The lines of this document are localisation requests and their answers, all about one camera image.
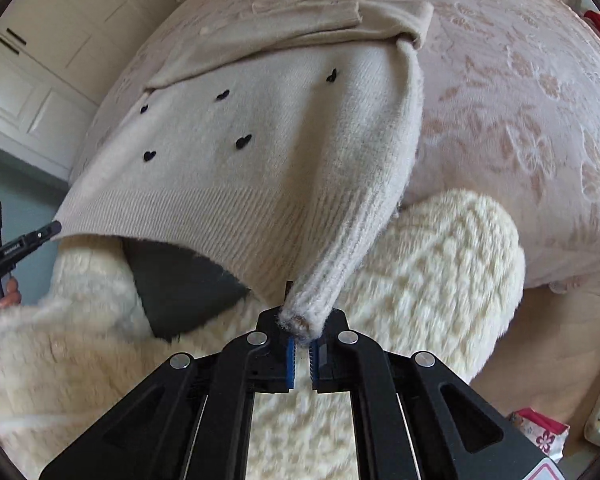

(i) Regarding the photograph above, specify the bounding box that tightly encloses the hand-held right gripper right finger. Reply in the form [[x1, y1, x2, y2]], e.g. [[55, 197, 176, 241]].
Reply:
[[309, 311, 557, 480]]

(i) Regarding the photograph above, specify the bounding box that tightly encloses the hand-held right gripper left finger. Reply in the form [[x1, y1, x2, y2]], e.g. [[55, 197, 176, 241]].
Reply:
[[39, 309, 296, 480]]

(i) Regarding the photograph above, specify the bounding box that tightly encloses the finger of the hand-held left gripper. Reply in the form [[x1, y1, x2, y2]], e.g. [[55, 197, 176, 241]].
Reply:
[[24, 219, 64, 247]]

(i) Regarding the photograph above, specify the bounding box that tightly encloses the beige sweater with black hearts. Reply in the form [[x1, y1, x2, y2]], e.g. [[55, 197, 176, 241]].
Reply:
[[55, 0, 435, 337]]

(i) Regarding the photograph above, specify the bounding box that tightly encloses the person's left hand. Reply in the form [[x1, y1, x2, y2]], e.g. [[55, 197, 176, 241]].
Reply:
[[0, 277, 23, 330]]

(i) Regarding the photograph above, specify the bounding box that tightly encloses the person's dark grey shirt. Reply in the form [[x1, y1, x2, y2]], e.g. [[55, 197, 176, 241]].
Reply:
[[122, 238, 253, 342]]

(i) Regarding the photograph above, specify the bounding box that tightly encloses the person's white fleece jacket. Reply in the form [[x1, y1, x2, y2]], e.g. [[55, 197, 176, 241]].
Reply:
[[0, 189, 527, 480]]

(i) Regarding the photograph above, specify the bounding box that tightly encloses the white wardrobe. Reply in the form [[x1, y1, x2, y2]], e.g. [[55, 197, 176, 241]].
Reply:
[[0, 0, 193, 173]]

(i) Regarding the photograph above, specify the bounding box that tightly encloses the floral gift bag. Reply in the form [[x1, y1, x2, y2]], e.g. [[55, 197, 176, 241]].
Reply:
[[507, 407, 572, 463]]

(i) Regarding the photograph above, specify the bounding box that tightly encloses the pink floral bedspread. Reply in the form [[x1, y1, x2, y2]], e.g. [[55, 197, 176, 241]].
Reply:
[[67, 0, 600, 291]]

